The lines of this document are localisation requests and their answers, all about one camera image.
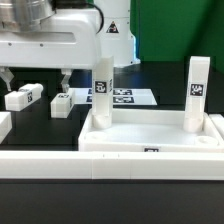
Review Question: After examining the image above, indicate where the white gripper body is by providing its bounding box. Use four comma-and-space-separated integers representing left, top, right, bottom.
0, 14, 101, 69

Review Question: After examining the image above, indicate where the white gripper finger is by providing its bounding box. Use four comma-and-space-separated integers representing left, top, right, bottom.
0, 67, 14, 91
61, 69, 73, 93

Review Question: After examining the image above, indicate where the white desk top tray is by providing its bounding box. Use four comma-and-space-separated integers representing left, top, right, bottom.
78, 108, 224, 153

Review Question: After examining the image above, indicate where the printed fiducial marker sheet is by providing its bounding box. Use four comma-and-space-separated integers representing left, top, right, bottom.
74, 88, 157, 106

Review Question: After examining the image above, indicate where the white left obstacle block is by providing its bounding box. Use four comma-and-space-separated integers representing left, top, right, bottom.
0, 112, 12, 144

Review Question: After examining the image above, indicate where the white obstacle block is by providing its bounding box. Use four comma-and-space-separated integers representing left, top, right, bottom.
210, 114, 224, 139
0, 112, 12, 144

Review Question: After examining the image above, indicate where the white front obstacle bar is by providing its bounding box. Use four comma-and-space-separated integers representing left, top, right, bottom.
0, 151, 224, 180

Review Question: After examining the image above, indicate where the white right obstacle block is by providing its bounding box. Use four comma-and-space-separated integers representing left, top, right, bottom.
210, 114, 224, 139

